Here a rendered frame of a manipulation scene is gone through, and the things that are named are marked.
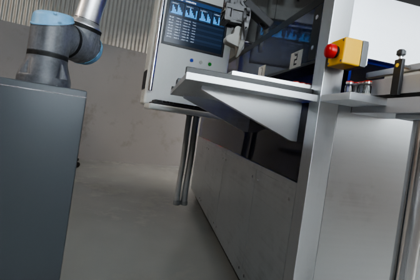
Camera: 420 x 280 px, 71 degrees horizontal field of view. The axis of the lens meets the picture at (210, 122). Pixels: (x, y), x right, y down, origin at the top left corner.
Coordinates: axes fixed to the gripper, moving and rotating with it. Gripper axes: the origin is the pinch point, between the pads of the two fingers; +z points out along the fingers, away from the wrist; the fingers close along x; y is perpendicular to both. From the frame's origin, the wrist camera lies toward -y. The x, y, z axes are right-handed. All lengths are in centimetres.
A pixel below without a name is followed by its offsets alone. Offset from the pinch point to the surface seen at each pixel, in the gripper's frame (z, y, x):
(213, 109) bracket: 17, -4, -48
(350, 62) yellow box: 2.0, -25.0, 21.2
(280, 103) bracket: 13.8, -15.7, 2.1
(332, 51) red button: -0.5, -20.5, 19.5
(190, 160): 50, -5, -102
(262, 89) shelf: 11.6, -5.7, 10.6
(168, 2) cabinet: -43, 24, -86
